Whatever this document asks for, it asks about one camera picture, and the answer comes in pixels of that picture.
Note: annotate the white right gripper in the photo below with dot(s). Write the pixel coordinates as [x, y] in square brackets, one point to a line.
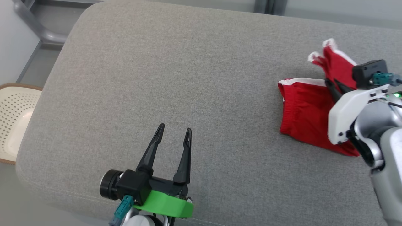
[345, 116]

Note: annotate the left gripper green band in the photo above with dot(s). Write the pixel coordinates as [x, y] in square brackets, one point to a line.
[166, 204]

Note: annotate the red shorts with white stripe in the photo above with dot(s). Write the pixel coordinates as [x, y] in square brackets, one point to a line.
[301, 116]

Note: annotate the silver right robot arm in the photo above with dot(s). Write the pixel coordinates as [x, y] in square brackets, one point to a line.
[386, 150]

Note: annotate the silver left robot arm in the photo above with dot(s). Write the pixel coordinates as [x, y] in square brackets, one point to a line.
[141, 220]

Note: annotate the cream perforated laundry basket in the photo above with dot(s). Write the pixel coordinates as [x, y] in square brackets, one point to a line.
[15, 119]

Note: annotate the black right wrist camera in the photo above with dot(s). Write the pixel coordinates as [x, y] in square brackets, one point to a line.
[369, 70]

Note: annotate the grey aluminium partition post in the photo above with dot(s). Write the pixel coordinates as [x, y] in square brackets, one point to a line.
[267, 6]

